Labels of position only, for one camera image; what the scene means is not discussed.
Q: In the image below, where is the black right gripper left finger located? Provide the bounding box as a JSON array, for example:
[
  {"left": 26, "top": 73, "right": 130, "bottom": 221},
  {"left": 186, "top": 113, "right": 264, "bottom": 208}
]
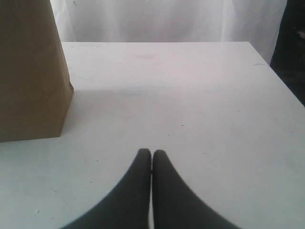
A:
[{"left": 64, "top": 149, "right": 152, "bottom": 229}]

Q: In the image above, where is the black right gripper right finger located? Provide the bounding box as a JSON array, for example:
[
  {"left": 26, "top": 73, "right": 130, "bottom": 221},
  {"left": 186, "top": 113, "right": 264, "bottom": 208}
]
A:
[{"left": 152, "top": 150, "right": 238, "bottom": 229}]

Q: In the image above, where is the large brown paper bag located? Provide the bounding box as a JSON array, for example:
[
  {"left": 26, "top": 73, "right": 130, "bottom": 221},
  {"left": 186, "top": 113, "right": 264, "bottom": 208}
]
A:
[{"left": 0, "top": 0, "right": 73, "bottom": 142}]

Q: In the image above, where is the white backdrop curtain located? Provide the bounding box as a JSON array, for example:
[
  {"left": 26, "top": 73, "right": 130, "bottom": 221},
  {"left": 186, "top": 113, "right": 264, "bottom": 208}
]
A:
[{"left": 51, "top": 0, "right": 287, "bottom": 62}]

